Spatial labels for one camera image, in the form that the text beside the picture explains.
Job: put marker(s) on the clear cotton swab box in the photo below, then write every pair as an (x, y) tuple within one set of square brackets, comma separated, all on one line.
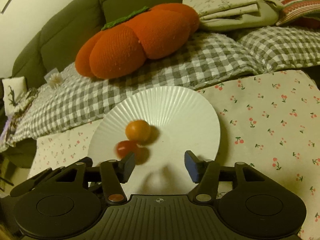
[(53, 78)]

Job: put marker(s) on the cherry print tablecloth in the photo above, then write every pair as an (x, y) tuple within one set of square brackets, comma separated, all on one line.
[(271, 122)]

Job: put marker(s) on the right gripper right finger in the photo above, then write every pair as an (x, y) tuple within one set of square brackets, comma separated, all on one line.
[(205, 174)]

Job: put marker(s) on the folded floral beige sheet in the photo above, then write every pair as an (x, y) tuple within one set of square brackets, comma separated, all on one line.
[(227, 15)]

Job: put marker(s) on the white ribbed plate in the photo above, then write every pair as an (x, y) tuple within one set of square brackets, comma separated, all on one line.
[(181, 119)]

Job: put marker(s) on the white embroidered small pillow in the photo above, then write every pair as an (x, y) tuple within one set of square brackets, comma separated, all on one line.
[(14, 90)]

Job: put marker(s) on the orange pumpkin plush cushion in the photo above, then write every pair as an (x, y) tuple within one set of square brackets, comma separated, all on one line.
[(123, 46)]

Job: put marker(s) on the red tomato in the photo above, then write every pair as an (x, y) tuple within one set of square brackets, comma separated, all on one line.
[(123, 148)]

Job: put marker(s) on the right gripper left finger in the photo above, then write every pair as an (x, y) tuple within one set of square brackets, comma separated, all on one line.
[(114, 173)]

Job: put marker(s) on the orange mandarin fruit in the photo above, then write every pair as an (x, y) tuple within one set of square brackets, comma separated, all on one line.
[(138, 130)]

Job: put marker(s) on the dark green sofa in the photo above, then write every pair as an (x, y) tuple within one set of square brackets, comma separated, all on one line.
[(56, 45)]

